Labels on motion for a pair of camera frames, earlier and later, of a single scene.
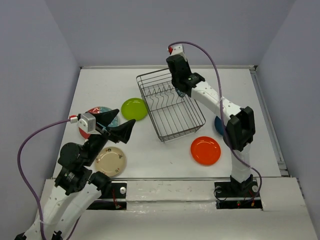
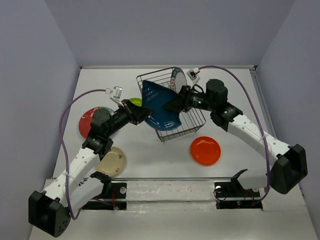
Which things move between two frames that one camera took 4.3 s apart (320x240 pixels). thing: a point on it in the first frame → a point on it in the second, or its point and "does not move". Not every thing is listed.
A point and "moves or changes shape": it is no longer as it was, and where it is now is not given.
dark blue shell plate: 219,125 moves or changes shape
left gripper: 120,132 → 136,114
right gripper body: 174,82 → 191,99
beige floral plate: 111,160 does not move
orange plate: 205,151 does not move
